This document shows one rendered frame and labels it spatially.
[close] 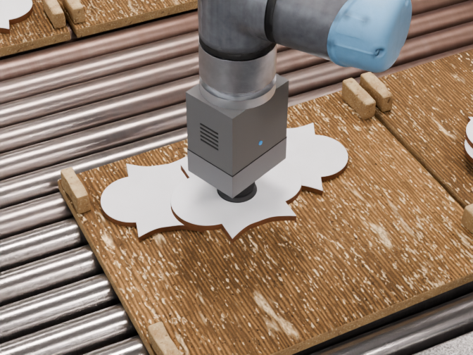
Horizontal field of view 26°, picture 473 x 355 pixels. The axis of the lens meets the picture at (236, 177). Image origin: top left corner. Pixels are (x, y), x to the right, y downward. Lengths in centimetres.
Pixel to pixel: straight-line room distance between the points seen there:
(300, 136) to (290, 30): 41
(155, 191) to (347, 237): 23
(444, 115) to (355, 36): 50
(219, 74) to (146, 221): 27
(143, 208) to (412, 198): 32
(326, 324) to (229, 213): 15
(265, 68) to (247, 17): 7
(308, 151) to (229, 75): 33
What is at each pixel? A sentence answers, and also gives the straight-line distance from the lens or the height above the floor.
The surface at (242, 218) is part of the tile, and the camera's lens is 107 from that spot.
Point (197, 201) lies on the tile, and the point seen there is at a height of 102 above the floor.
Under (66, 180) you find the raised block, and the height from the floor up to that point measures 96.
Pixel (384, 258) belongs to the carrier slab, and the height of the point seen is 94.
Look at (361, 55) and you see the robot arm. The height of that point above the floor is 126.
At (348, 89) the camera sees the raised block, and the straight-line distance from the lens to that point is 135.
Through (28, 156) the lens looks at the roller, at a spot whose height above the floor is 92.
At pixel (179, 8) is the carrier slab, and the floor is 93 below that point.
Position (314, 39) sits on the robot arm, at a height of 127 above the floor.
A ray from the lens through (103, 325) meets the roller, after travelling 111.
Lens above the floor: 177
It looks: 42 degrees down
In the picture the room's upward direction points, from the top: straight up
